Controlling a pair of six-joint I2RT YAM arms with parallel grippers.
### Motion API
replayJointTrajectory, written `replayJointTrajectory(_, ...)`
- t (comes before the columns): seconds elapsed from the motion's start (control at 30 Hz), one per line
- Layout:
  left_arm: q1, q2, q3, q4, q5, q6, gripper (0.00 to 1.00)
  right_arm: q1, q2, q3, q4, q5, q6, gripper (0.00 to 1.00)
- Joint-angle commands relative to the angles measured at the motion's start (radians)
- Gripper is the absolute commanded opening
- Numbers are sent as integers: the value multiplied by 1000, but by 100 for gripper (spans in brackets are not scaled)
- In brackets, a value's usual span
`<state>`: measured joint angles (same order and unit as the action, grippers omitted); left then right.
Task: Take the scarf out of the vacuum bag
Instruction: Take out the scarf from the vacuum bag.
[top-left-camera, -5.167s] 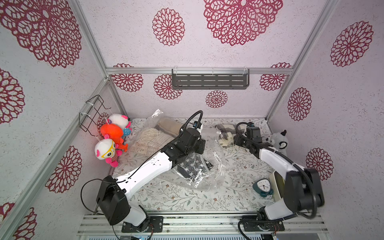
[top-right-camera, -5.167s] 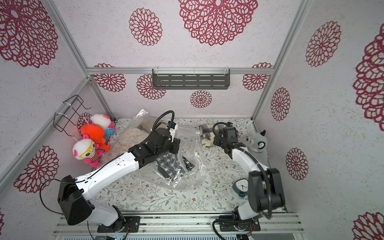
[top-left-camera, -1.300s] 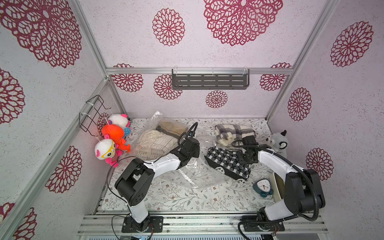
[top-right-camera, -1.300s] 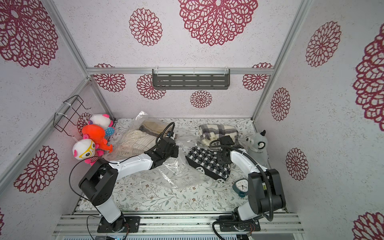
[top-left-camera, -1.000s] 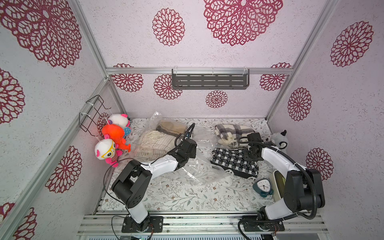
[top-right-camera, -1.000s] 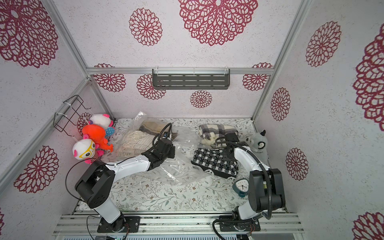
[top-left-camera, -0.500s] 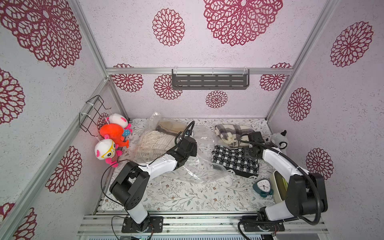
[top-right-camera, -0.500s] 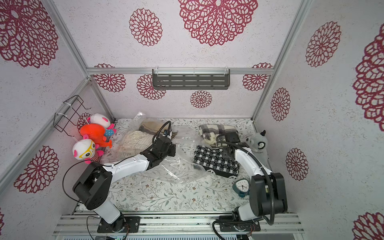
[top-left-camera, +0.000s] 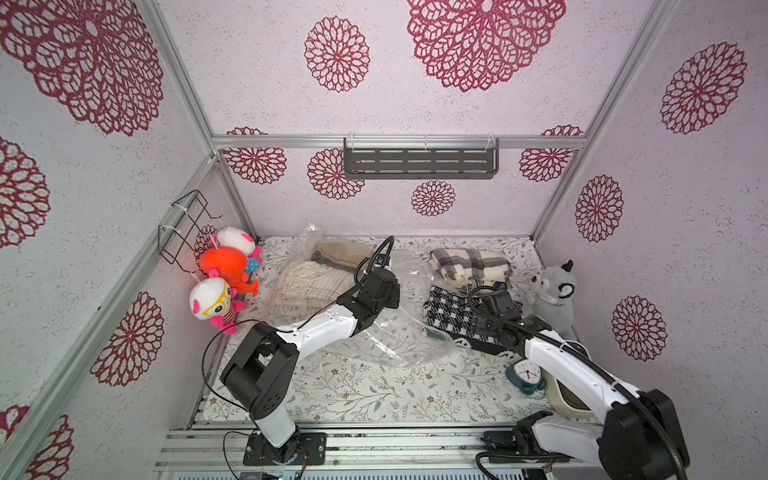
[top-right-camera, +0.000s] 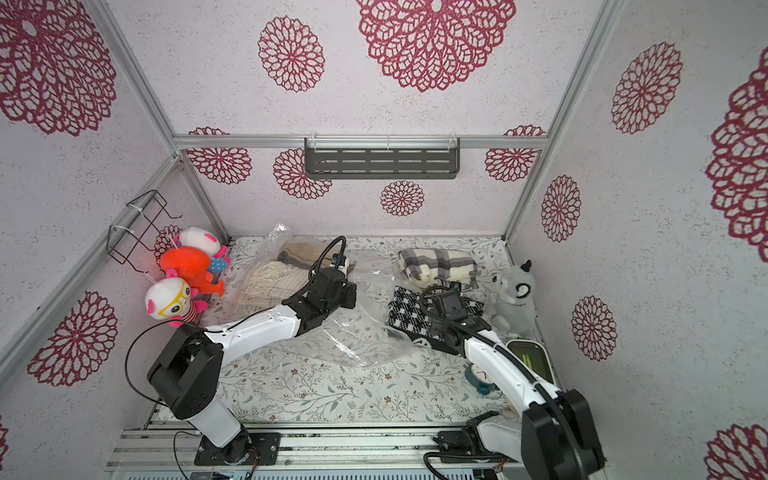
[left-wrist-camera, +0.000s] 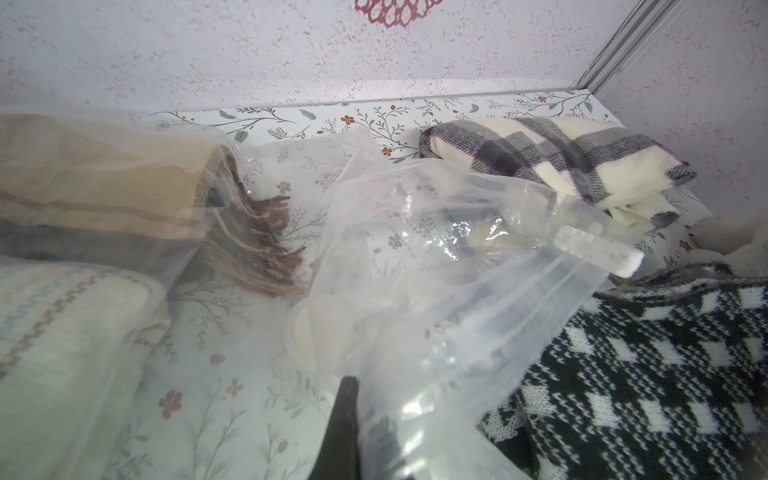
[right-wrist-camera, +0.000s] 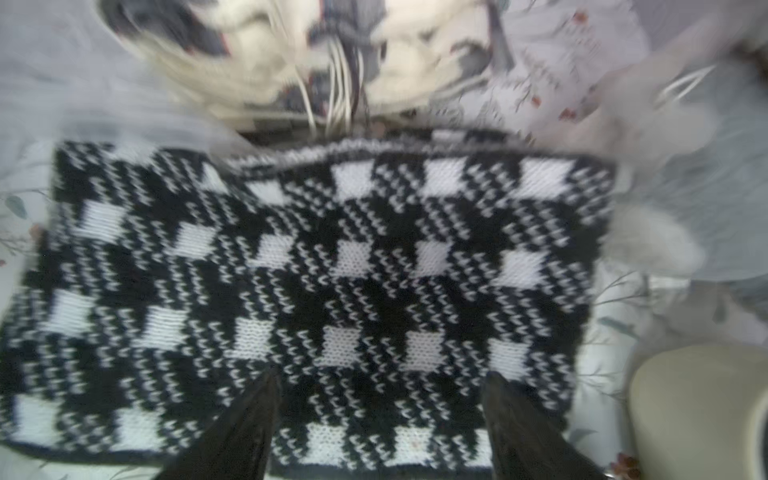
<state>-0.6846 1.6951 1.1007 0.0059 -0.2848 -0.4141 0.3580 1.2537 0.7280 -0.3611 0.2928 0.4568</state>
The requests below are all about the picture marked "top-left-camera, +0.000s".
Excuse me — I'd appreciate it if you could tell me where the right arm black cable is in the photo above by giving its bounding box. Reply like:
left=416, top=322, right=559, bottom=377
left=467, top=283, right=688, bottom=480

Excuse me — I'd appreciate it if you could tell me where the teal alarm clock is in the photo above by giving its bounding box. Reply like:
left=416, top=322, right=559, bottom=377
left=505, top=359, right=547, bottom=395

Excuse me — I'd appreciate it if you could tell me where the beige brown fringed scarf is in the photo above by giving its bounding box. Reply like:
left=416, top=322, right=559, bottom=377
left=310, top=239, right=374, bottom=273

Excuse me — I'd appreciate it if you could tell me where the black white houndstooth scarf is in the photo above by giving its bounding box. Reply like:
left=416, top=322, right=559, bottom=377
left=423, top=286, right=505, bottom=355

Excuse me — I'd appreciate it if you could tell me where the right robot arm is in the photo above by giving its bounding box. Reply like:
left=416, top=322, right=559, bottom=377
left=467, top=286, right=690, bottom=479

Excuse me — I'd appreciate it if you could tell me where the white pink plush toy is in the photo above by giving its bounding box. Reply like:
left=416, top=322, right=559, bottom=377
left=212, top=227, right=263, bottom=273

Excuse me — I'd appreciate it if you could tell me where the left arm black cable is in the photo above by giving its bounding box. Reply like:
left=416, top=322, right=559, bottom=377
left=353, top=235, right=397, bottom=283

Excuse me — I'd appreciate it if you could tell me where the red orange plush toy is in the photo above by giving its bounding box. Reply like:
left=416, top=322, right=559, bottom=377
left=199, top=246, right=258, bottom=296

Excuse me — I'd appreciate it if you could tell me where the white plush doll with glasses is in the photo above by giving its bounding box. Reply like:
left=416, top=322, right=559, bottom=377
left=189, top=277, right=245, bottom=336

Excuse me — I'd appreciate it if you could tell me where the white box with green inside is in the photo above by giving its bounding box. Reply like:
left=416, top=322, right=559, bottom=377
left=544, top=371, right=594, bottom=420

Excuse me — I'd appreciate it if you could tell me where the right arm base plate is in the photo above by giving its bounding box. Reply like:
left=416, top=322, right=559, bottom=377
left=481, top=429, right=570, bottom=463

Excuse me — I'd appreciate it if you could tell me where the grey cream plaid scarf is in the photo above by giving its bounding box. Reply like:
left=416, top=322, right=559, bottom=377
left=428, top=248, right=512, bottom=291

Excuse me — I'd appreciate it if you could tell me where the clear plastic vacuum bag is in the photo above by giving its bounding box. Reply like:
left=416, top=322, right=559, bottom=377
left=257, top=224, right=455, bottom=367

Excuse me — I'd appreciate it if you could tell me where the black wire basket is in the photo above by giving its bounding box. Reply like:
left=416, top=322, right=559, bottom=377
left=156, top=189, right=222, bottom=275

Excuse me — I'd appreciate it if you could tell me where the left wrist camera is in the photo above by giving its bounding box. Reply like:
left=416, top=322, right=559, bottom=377
left=374, top=253, right=392, bottom=270

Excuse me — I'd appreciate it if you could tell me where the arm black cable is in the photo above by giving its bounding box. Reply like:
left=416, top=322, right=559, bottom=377
left=353, top=235, right=397, bottom=283
left=467, top=283, right=688, bottom=480

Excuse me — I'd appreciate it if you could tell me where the grey raccoon plush toy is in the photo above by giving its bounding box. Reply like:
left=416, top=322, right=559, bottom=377
left=523, top=260, right=577, bottom=340

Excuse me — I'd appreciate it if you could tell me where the grey wall shelf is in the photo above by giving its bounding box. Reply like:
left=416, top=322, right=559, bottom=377
left=342, top=137, right=499, bottom=180

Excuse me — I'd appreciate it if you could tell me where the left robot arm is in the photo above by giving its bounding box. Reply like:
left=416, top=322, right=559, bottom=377
left=220, top=267, right=400, bottom=450

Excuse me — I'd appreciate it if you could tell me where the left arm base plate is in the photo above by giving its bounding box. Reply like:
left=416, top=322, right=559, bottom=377
left=243, top=430, right=328, bottom=467

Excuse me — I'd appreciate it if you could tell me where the cream knitted scarf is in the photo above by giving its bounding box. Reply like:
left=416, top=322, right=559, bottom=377
left=269, top=261, right=354, bottom=320

